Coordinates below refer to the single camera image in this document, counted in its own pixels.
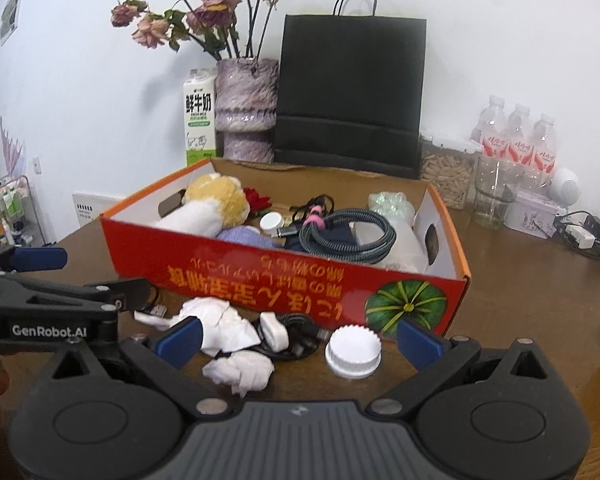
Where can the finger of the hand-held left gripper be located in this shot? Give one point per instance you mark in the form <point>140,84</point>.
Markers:
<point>37,258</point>
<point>55,294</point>

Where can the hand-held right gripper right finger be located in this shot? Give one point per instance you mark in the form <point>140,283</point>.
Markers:
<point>420,342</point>

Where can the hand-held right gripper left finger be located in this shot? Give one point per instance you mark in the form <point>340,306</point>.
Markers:
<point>180,342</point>

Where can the white tissue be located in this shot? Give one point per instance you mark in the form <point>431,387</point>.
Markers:
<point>220,327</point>
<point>240,372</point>

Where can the ridged white lid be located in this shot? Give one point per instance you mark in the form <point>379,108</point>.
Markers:
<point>352,352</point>

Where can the translucent plastic container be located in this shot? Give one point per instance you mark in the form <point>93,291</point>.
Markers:
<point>405,250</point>

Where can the red cardboard box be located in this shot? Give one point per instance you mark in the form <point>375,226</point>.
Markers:
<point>260,280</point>

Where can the purple cloth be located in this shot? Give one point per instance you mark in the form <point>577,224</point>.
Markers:
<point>245,237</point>

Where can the navy blue pouch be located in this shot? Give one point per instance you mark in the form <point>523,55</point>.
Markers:
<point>339,234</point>

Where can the iridescent plastic bag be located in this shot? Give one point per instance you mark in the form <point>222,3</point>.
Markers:
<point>390,206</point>

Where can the yellow and white plush toy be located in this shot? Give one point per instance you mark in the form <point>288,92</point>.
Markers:
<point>210,205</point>

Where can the large white bottle cap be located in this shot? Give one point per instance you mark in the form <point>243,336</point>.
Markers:
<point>271,221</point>

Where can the red rose flower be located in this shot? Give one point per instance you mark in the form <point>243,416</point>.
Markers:
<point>257,199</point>

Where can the white charger plug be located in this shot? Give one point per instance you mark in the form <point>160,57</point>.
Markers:
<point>274,331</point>

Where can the brown wooden desk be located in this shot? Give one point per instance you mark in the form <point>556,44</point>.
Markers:
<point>520,290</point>

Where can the clear drinking glass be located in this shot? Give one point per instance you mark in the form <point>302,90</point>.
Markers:
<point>497,195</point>

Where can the clear container of seeds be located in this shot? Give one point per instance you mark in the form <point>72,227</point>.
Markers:
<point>447,175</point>

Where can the pale printed tin box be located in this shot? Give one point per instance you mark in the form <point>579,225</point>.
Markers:
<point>532,215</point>

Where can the white power adapter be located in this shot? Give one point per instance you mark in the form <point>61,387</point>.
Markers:
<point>580,236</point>

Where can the white round speaker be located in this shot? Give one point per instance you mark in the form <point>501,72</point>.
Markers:
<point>565,186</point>

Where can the green and white milk carton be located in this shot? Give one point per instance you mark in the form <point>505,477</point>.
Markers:
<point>199,115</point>

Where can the red label water bottle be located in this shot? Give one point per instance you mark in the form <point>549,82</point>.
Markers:
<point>519,140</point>
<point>490,132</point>
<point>544,152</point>

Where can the purple marbled vase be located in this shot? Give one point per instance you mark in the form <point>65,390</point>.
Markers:
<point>247,110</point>

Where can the black paper bag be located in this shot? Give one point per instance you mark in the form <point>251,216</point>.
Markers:
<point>350,95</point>

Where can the wall picture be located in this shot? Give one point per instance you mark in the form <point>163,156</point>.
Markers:
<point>11,12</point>

